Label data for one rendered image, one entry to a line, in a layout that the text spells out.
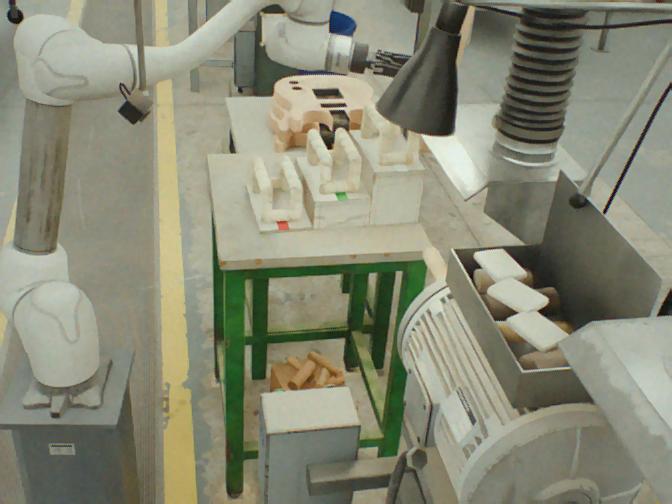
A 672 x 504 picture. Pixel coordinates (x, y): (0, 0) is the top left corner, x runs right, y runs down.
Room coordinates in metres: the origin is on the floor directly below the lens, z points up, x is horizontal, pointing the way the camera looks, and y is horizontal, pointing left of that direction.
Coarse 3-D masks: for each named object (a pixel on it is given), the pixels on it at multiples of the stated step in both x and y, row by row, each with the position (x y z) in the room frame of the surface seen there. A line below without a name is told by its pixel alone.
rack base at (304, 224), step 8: (248, 184) 2.08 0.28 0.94; (248, 192) 2.03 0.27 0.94; (280, 192) 2.04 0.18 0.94; (288, 192) 2.05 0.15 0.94; (256, 200) 1.98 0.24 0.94; (280, 200) 2.00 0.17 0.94; (288, 200) 2.00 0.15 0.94; (256, 208) 1.94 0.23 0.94; (272, 208) 1.95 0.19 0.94; (280, 208) 1.95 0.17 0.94; (288, 208) 1.95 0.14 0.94; (304, 208) 1.96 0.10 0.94; (256, 216) 1.89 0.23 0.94; (304, 216) 1.92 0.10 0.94; (264, 224) 1.85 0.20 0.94; (272, 224) 1.86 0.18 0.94; (288, 224) 1.87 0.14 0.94; (296, 224) 1.87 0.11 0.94; (304, 224) 1.87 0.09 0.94; (264, 232) 1.82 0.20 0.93; (272, 232) 1.83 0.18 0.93; (280, 232) 1.84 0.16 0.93
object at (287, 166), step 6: (282, 156) 2.07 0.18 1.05; (282, 162) 2.03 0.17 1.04; (288, 162) 2.02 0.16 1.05; (282, 168) 2.02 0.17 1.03; (288, 168) 1.99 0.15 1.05; (288, 174) 1.96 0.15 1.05; (294, 174) 1.95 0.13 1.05; (288, 180) 1.94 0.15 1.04; (294, 180) 1.92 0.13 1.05; (294, 186) 1.89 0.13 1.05; (300, 186) 1.89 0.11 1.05
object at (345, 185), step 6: (342, 180) 1.93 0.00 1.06; (348, 180) 1.93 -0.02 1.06; (324, 186) 1.90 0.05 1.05; (330, 186) 1.90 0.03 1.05; (336, 186) 1.91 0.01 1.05; (342, 186) 1.91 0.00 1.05; (348, 186) 1.91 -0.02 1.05; (354, 186) 1.92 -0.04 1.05; (324, 192) 1.90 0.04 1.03; (330, 192) 1.90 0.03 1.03
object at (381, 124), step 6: (366, 102) 2.13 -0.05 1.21; (372, 102) 2.13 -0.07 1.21; (366, 108) 2.10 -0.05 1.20; (372, 108) 2.08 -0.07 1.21; (372, 114) 2.05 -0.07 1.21; (378, 114) 2.04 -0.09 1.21; (372, 120) 2.04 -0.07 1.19; (378, 120) 2.01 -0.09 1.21; (384, 120) 2.00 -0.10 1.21; (378, 126) 1.99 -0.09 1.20; (384, 126) 1.97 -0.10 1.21; (384, 132) 1.95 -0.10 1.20; (390, 132) 1.96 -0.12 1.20
